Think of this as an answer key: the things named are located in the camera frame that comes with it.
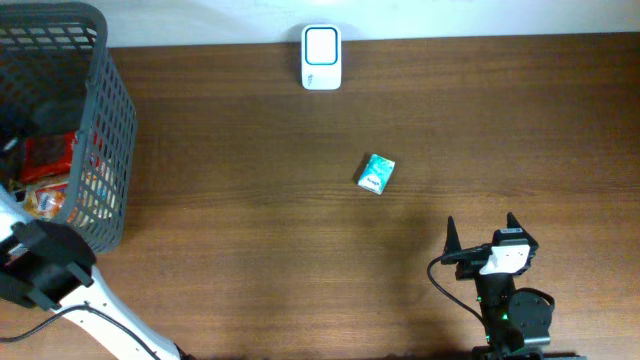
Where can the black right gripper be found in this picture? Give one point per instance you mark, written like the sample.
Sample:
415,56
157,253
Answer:
471,259

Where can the grey plastic mesh basket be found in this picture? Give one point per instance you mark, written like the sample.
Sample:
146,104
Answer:
57,76

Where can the green tissue pack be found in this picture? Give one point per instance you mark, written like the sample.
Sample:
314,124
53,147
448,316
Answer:
376,174

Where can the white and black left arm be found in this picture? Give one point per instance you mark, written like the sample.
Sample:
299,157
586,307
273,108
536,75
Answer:
49,266

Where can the red candy bag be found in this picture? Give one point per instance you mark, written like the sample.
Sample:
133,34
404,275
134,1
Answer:
47,157

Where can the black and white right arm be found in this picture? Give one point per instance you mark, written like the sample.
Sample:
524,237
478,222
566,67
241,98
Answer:
516,321

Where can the white barcode scanner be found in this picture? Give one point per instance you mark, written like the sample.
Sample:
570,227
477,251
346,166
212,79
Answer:
321,57

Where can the beige snack bag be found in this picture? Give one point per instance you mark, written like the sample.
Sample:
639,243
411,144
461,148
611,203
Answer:
45,198

